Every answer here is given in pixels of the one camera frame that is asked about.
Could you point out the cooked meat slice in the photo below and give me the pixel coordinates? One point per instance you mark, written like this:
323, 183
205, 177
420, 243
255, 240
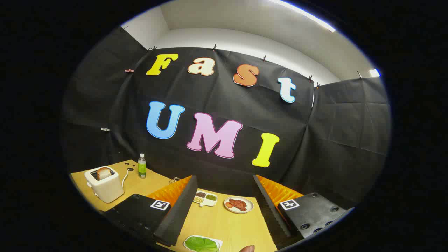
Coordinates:
238, 204

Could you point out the white divided dish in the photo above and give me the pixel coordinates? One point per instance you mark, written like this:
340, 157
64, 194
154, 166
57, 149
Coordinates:
206, 202

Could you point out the square white plate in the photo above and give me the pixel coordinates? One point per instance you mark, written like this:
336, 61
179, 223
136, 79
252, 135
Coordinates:
219, 241

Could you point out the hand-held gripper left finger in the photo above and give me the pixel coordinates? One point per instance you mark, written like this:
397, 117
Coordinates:
178, 217

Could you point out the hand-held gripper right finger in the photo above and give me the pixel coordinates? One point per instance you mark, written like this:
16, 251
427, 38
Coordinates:
271, 213

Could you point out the green beans pile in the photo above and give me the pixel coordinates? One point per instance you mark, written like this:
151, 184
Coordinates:
211, 197

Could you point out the clear bottle green label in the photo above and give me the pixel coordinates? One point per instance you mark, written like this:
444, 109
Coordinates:
141, 169

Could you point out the round white plate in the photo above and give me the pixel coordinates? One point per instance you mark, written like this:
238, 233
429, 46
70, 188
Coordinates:
250, 206

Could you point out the black backdrop cloth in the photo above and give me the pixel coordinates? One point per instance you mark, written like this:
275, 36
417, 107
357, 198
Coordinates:
227, 98

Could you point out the white toaster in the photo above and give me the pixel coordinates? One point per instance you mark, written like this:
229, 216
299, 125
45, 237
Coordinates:
108, 190

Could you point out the small ceiling light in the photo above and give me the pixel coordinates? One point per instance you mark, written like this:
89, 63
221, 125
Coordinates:
374, 72

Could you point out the white bread slice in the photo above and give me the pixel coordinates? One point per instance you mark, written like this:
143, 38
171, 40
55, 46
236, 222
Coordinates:
104, 173

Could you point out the green lettuce leaf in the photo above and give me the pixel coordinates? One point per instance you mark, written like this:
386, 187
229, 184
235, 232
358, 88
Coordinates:
201, 244

